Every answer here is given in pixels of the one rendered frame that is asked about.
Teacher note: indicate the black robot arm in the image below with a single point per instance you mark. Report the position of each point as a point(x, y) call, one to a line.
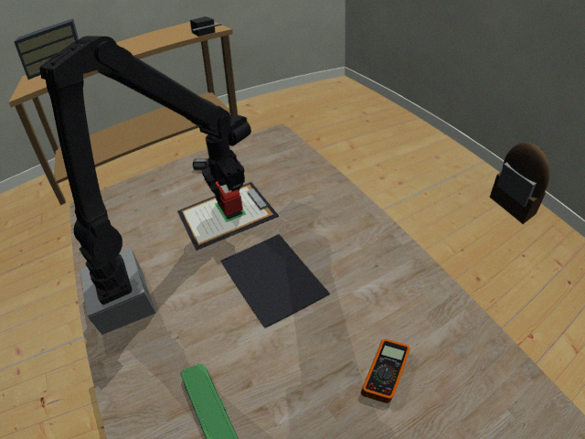
point(99, 240)

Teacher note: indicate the orange digital multimeter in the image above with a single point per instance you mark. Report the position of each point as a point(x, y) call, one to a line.
point(385, 372)

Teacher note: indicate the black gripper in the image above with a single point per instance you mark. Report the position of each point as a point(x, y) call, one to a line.
point(211, 180)

